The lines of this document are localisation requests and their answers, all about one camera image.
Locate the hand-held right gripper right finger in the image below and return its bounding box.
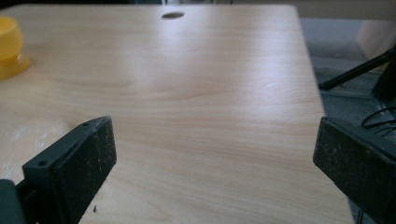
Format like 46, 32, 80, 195
312, 116, 396, 224

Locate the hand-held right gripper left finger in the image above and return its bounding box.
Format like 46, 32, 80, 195
21, 115, 118, 224

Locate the black tripod stand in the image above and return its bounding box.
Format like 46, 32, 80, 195
318, 46, 396, 102

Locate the yellow plastic cup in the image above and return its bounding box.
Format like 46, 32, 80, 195
0, 16, 33, 81

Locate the black cable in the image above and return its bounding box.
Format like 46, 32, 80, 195
361, 105, 396, 136

